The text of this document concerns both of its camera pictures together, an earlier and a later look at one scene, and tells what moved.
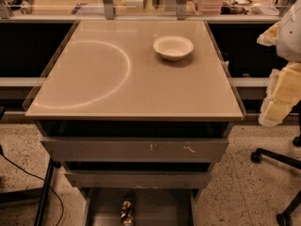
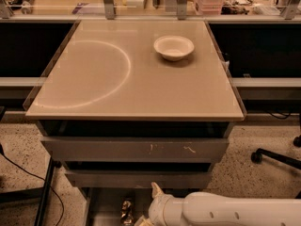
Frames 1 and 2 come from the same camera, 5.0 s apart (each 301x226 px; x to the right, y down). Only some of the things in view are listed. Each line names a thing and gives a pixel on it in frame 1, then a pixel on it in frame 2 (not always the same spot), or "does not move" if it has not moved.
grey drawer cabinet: (137, 111) does not move
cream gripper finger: (274, 111) -> (143, 221)
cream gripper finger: (270, 37) -> (156, 190)
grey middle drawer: (137, 179) does not move
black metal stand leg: (44, 192) does not move
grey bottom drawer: (150, 206) does not move
